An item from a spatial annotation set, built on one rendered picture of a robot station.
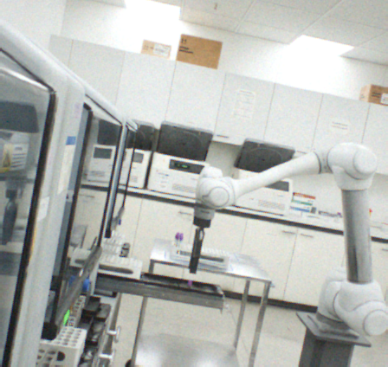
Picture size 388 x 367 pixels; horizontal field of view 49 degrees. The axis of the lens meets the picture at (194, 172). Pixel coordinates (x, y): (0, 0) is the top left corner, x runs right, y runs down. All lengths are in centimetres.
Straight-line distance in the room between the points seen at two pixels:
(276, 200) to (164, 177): 110
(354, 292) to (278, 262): 254
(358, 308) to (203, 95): 299
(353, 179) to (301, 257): 272
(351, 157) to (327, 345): 85
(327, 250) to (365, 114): 147
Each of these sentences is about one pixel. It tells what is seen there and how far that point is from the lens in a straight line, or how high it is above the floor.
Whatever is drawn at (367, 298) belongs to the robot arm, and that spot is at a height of 94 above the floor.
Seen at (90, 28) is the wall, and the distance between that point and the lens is 486.
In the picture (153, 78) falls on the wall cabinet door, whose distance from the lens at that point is 435.
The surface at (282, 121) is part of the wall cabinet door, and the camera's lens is 448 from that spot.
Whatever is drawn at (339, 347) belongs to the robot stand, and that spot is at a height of 65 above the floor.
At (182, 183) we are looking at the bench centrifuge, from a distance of 404.
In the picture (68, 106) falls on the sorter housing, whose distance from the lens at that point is 70.
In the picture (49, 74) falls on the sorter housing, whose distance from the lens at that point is 57.
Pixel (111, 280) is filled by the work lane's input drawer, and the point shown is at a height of 80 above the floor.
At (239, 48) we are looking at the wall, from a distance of 483.
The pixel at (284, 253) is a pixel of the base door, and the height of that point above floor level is 55.
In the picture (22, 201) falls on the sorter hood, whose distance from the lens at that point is 50.
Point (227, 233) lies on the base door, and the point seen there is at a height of 64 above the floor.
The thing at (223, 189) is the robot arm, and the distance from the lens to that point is 154.
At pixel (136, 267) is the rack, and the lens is 175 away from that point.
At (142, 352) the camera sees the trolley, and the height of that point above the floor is 28.
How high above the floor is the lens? 137
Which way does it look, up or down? 3 degrees down
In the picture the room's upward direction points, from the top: 11 degrees clockwise
